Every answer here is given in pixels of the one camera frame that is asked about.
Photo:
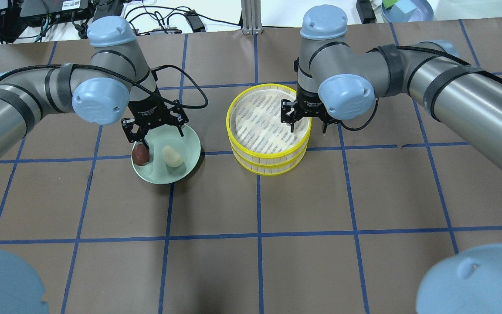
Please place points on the yellow bottom steamer layer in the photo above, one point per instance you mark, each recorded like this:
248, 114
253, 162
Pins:
270, 164

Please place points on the yellow steamer layer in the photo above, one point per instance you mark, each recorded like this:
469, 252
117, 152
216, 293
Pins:
270, 164
254, 125

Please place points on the light green plate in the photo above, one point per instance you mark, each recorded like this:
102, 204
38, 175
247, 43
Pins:
189, 147

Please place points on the yellow top steamer layer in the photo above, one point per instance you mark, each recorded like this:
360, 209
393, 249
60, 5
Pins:
254, 125

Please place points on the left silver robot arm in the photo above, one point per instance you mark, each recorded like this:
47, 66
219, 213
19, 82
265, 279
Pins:
116, 85

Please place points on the blue plate with blocks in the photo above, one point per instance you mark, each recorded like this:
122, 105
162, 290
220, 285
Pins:
401, 11

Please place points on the aluminium frame post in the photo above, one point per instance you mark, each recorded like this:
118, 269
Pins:
251, 17

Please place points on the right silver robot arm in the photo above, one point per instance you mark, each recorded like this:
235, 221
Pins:
335, 84

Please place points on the brown steamed bun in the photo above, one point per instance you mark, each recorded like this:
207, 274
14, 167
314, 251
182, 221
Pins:
141, 155

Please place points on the white steamed bun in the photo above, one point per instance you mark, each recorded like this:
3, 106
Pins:
171, 157

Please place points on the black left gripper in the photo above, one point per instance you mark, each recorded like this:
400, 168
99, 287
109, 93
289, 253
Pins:
147, 112

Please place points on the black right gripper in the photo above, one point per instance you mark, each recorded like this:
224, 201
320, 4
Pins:
306, 99

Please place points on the black power adapter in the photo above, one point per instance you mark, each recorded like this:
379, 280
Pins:
195, 22

